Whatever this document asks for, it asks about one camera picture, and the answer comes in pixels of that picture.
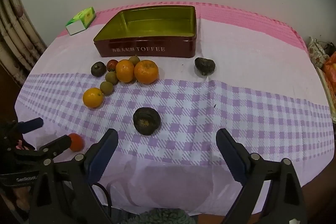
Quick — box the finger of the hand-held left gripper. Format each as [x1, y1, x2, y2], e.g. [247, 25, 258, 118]
[35, 135, 72, 160]
[16, 117, 44, 134]

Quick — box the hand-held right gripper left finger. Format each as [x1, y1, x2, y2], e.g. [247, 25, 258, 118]
[28, 128, 119, 224]

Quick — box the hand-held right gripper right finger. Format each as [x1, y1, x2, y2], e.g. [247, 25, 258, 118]
[216, 128, 308, 224]

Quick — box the small orange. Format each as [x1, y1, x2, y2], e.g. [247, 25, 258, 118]
[83, 88, 104, 109]

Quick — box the round dark brown fruit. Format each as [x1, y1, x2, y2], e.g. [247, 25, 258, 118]
[133, 107, 161, 136]

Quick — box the small dark brown fruit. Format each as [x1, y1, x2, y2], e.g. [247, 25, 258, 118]
[91, 62, 106, 77]

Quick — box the medium orange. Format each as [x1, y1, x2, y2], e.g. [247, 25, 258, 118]
[115, 59, 135, 83]

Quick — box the small red tomato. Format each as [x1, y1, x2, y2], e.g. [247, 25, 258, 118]
[106, 59, 118, 72]

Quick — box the lumpy dark brown fruit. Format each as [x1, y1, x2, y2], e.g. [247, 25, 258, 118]
[194, 57, 216, 76]

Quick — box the large orange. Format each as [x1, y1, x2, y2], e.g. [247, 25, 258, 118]
[134, 59, 159, 84]

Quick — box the dark red tin box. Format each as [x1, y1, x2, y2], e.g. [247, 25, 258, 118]
[93, 6, 197, 59]

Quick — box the pink and purple checked tablecloth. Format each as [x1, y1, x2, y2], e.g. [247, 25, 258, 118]
[14, 2, 335, 216]

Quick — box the grey fuzzy cloth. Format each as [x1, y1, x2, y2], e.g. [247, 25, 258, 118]
[131, 208, 196, 224]

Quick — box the beige patterned curtain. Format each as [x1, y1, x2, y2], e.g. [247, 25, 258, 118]
[0, 0, 48, 88]

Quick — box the green and white tissue box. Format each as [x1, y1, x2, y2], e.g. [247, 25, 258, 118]
[66, 6, 96, 36]

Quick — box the orange plastic bag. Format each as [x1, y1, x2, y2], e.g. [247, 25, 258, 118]
[323, 52, 336, 83]

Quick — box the black cable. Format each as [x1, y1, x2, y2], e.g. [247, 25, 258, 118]
[92, 181, 113, 210]

